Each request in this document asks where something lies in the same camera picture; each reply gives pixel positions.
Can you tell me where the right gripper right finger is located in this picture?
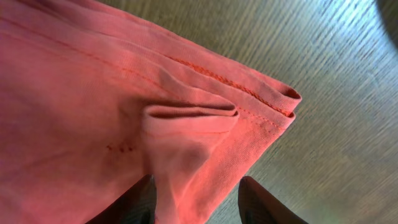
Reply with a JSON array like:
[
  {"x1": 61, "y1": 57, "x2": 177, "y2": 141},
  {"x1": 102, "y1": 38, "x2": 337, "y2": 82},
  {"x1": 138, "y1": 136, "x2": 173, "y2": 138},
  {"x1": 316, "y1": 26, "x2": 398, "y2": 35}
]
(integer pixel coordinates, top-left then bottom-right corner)
[{"x1": 238, "y1": 176, "x2": 308, "y2": 224}]

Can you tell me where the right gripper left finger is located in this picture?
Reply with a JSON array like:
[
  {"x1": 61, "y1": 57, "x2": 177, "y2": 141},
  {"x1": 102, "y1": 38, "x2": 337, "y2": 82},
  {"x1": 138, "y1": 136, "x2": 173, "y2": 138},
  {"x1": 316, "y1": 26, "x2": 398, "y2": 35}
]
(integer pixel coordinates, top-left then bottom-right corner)
[{"x1": 86, "y1": 175, "x2": 157, "y2": 224}]

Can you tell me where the orange red printed t-shirt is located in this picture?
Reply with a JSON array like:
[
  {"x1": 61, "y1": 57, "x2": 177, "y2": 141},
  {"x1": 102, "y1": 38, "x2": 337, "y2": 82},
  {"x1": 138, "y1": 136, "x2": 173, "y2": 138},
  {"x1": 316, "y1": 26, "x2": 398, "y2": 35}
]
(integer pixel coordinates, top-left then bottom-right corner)
[{"x1": 1, "y1": 1, "x2": 301, "y2": 223}]

